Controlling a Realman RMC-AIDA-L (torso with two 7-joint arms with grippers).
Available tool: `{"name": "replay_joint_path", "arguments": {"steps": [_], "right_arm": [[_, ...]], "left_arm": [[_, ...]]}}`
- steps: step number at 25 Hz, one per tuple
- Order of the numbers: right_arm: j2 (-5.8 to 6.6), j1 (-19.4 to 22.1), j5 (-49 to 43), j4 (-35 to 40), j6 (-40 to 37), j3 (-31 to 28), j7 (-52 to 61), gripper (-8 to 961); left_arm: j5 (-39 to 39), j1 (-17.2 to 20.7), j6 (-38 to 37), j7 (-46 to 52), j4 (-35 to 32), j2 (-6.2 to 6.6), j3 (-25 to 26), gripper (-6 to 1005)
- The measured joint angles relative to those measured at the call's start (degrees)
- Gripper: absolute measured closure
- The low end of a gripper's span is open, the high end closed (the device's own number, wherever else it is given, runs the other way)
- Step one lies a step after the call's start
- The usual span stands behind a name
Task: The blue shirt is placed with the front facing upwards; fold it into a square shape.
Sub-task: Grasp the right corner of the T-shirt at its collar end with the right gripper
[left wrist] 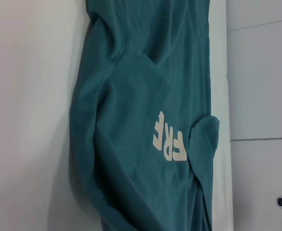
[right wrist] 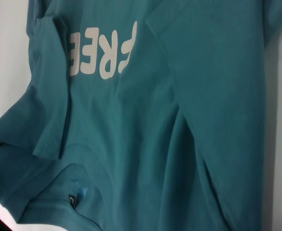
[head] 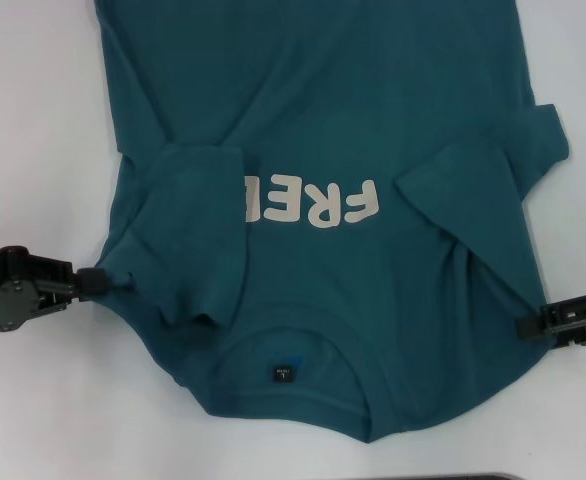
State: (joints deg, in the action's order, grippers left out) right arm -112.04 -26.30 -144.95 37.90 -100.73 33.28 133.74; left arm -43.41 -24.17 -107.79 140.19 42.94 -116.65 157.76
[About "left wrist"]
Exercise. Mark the teal t-shirt with FREE print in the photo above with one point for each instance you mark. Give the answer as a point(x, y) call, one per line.
point(141, 120)

